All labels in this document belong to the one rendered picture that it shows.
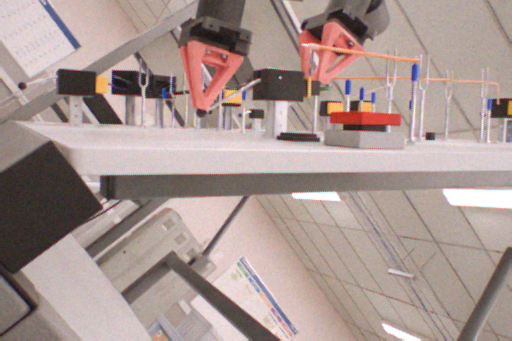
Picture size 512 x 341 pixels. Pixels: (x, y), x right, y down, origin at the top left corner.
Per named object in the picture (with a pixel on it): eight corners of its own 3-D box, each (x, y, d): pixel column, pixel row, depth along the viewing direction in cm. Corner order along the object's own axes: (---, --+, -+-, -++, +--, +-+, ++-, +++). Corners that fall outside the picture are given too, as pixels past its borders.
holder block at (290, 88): (251, 100, 66) (253, 70, 65) (288, 102, 68) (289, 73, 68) (265, 99, 62) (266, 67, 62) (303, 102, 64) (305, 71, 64)
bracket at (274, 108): (260, 137, 67) (262, 101, 67) (276, 138, 68) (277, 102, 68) (275, 139, 63) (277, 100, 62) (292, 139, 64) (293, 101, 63)
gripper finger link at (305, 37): (311, 99, 73) (334, 47, 76) (343, 95, 67) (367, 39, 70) (278, 74, 70) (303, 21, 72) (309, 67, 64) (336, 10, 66)
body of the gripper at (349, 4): (326, 55, 76) (343, 16, 78) (373, 43, 68) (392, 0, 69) (296, 30, 73) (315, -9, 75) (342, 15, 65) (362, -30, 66)
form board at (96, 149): (15, 128, 134) (15, 120, 134) (321, 137, 182) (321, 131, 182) (68, 181, 30) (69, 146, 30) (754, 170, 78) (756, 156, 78)
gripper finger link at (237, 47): (217, 115, 65) (231, 46, 65) (237, 115, 58) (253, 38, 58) (167, 103, 62) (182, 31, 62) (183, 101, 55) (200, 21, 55)
